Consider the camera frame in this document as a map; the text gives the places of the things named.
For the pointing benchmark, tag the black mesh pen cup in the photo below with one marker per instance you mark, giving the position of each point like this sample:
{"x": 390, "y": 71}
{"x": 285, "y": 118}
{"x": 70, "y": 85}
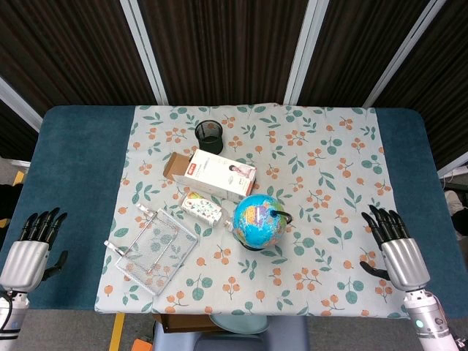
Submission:
{"x": 209, "y": 137}

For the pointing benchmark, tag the floral print tablecloth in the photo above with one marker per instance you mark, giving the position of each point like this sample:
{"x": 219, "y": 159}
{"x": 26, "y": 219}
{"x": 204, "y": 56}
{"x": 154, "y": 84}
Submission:
{"x": 256, "y": 219}

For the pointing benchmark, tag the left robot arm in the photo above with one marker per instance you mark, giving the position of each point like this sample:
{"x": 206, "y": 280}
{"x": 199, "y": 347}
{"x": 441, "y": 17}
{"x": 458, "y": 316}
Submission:
{"x": 12, "y": 314}

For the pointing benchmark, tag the small blue globe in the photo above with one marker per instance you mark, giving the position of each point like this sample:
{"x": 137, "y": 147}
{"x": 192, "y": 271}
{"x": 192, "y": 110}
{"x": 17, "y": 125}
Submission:
{"x": 259, "y": 222}

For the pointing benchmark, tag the brown cardboard box under table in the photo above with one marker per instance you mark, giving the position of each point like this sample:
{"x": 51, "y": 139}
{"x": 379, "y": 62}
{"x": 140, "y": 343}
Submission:
{"x": 179, "y": 322}

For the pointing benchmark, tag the small patterned carton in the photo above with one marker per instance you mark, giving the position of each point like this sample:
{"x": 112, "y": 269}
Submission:
{"x": 203, "y": 210}

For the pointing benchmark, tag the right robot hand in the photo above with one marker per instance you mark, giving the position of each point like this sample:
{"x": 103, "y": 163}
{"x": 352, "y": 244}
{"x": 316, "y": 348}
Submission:
{"x": 404, "y": 261}

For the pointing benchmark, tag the grey blue chair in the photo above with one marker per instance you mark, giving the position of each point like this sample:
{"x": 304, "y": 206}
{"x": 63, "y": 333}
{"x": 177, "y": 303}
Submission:
{"x": 226, "y": 334}

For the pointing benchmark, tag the blue table cover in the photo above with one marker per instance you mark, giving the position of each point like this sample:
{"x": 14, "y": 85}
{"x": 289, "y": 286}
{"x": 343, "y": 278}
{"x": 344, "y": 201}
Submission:
{"x": 66, "y": 204}

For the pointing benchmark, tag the light blue round stool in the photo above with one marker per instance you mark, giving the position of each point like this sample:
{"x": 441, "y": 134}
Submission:
{"x": 239, "y": 322}

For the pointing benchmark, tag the white product box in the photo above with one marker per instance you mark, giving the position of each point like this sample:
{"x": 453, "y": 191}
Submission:
{"x": 217, "y": 174}

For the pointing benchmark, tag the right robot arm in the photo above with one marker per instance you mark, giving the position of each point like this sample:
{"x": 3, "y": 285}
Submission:
{"x": 431, "y": 318}

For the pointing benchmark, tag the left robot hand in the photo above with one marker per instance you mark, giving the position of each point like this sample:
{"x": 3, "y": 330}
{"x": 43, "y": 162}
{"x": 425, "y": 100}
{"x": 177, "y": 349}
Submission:
{"x": 27, "y": 261}

